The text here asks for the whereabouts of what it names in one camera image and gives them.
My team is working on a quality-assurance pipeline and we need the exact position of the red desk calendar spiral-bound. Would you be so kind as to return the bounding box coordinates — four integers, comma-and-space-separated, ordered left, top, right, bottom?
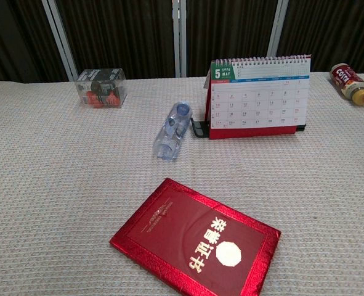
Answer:
205, 54, 312, 141

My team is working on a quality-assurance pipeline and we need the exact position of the clear plastic water bottle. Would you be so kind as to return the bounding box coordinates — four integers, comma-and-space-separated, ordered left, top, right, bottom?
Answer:
152, 101, 192, 163

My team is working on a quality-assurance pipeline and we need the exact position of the red certificate book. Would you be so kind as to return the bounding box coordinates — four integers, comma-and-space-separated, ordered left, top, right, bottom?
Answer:
109, 178, 282, 296

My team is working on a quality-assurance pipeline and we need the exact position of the clear box with toy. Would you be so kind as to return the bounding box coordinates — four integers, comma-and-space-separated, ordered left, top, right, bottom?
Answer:
75, 68, 128, 109

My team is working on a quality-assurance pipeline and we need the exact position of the dark folding partition screen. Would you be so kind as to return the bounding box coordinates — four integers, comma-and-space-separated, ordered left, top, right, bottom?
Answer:
0, 0, 364, 83

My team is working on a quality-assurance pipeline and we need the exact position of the beige woven tablecloth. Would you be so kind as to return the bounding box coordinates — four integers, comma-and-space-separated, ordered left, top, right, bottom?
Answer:
0, 72, 364, 296

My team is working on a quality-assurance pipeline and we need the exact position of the Costa coffee drink bottle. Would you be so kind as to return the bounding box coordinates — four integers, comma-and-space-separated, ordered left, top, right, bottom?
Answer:
329, 62, 364, 107

